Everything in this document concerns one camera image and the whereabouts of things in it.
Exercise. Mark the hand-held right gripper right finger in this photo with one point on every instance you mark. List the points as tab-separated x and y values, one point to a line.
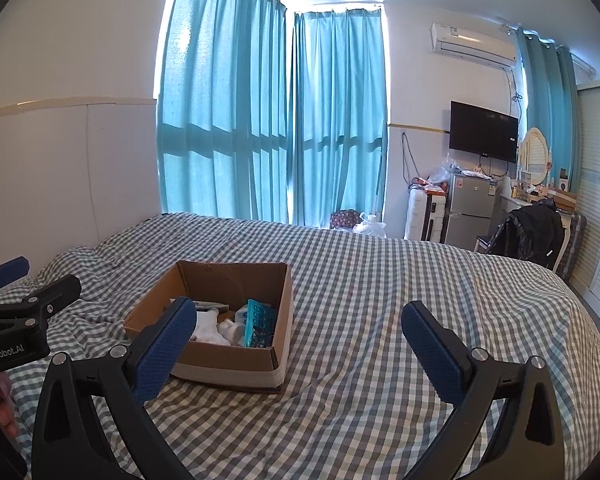
432	355

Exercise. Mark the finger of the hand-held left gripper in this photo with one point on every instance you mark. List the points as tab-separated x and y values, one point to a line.
5	270
55	290

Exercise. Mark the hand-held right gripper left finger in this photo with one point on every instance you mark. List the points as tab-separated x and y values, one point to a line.
167	350

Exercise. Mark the white sock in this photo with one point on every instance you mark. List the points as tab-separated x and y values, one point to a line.
207	327

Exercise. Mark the brown cardboard box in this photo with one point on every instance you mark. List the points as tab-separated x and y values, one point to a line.
220	360

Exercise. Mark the white cream tube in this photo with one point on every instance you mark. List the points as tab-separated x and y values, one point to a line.
212	305

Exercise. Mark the white tissue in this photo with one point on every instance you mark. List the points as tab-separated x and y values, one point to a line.
230	332

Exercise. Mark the teal packet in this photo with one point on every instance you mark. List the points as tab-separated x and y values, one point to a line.
260	325

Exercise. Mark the person's left hand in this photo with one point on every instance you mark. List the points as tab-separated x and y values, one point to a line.
4	402

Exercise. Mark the white headboard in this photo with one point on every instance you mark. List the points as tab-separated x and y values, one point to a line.
55	185

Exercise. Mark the dark suitcase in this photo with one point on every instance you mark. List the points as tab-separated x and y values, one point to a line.
437	217

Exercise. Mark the white suitcase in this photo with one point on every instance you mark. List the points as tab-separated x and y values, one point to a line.
416	215

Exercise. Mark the white plastic bag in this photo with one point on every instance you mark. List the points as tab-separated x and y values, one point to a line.
371	225

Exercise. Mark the silver mini fridge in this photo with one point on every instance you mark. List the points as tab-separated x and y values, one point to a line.
470	210

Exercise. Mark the black jacket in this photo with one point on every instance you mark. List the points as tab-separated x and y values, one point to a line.
527	232

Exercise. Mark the dark patterned bag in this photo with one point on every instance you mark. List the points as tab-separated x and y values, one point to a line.
344	219

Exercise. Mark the red snack packet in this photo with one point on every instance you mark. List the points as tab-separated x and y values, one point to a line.
430	187

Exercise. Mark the white dressing table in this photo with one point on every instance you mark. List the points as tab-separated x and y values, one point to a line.
510	202

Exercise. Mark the white chair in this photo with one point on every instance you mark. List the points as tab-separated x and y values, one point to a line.
564	240

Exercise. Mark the grey plaid folded mattress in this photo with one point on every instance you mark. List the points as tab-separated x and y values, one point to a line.
575	245

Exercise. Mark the clear plastic bag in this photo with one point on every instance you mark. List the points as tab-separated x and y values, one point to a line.
445	167

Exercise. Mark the white oval mirror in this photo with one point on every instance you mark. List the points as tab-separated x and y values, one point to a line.
535	155

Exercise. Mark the teal curtain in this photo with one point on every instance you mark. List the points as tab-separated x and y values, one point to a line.
220	100
340	110
547	105

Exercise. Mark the white air conditioner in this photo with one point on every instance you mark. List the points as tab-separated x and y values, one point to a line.
472	42

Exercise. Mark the black wall television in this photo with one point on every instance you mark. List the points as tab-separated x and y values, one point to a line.
482	130

